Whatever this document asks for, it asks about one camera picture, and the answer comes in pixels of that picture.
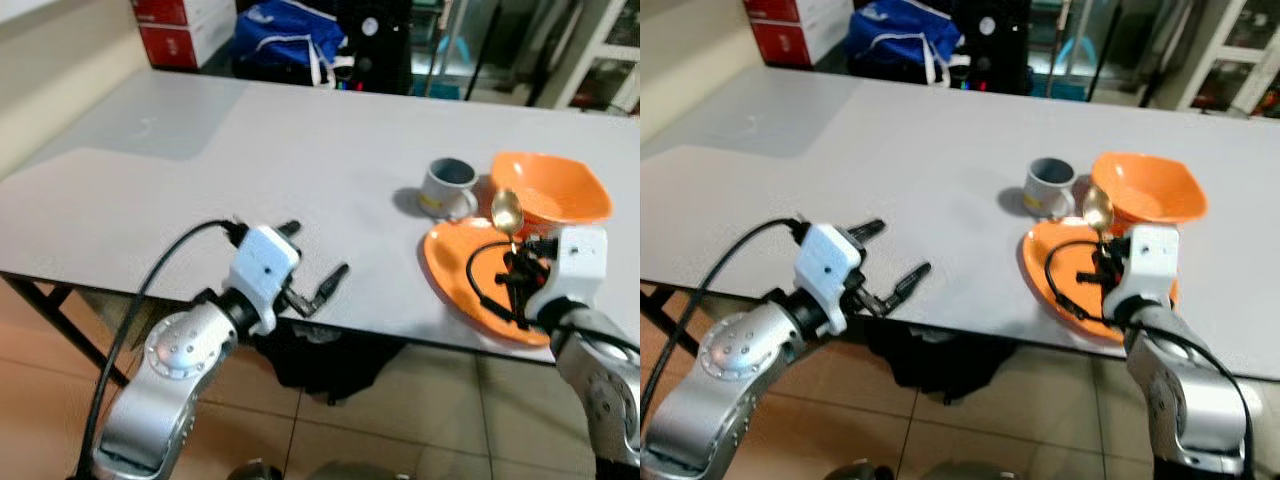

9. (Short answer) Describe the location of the gold metal spoon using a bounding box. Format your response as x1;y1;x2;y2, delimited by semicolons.
489;187;525;252
1082;184;1117;243

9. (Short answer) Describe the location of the orange plastic plate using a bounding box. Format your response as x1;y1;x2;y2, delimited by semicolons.
421;217;557;349
1019;217;1180;345

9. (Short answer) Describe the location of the orange plastic bowl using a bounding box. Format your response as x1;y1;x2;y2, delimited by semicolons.
489;150;614;234
1089;150;1209;227

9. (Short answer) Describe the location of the black bag under table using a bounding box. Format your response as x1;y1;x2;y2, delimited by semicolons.
254;328;407;407
864;318;1012;403

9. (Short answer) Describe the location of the grey ceramic mug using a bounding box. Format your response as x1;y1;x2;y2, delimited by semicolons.
419;156;480;222
1022;156;1078;220

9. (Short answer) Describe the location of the black metal table leg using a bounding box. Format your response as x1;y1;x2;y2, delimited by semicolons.
4;274;113;387
640;284;717;387

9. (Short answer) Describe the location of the white glass door cabinet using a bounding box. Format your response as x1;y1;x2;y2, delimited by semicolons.
554;0;641;117
1174;0;1280;117

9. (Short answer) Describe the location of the black tower case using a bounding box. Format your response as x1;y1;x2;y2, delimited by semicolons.
949;0;1032;97
334;0;414;97

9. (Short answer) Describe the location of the red and white cardboard box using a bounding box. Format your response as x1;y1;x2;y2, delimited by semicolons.
748;18;852;67
137;20;237;72
741;0;852;25
131;0;237;28

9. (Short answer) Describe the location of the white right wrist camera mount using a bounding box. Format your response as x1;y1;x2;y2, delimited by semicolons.
1104;222;1182;323
524;224;610;323

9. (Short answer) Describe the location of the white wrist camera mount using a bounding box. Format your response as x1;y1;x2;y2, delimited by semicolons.
227;224;302;337
794;221;867;333
1104;222;1182;323
524;224;610;323

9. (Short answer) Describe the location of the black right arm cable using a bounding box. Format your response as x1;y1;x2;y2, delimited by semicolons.
1044;237;1127;324
465;239;532;332

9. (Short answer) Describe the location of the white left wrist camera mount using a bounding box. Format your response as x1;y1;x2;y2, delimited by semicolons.
227;224;302;337
794;221;867;333

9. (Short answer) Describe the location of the blue bag with white straps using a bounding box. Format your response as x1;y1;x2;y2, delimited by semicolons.
231;0;347;88
844;0;958;88

